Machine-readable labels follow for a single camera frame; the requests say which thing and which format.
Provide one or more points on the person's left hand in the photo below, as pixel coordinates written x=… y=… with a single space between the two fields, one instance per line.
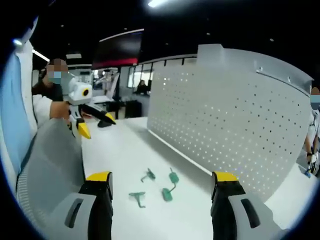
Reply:
x=56 y=110

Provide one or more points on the blue partition panel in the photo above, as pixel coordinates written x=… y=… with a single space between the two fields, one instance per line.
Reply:
x=12 y=107

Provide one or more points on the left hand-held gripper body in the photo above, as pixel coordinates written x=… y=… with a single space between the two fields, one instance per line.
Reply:
x=76 y=93

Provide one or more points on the grey perforated mounting plate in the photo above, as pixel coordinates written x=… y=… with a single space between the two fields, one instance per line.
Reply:
x=225 y=120

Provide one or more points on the person's dark shirt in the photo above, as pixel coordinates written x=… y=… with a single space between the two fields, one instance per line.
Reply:
x=48 y=90

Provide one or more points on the grey mesh chair back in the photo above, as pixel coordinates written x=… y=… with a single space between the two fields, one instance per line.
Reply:
x=52 y=160

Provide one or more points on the small blue object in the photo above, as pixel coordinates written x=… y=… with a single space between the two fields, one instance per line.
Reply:
x=307 y=173

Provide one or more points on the ceiling light strip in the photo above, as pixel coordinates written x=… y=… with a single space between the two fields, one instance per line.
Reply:
x=156 y=2

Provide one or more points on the green hook assembly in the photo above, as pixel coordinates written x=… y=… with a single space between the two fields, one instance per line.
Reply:
x=148 y=175
x=167 y=195
x=174 y=178
x=137 y=196

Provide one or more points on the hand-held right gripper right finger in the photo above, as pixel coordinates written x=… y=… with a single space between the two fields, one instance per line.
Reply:
x=240 y=215

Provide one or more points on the large black screen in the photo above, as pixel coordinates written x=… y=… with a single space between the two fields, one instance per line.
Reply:
x=117 y=51

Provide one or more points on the black cabinet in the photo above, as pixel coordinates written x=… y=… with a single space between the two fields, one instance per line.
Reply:
x=133 y=108

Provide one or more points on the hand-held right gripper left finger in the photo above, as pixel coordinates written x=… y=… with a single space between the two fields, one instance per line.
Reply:
x=85 y=215

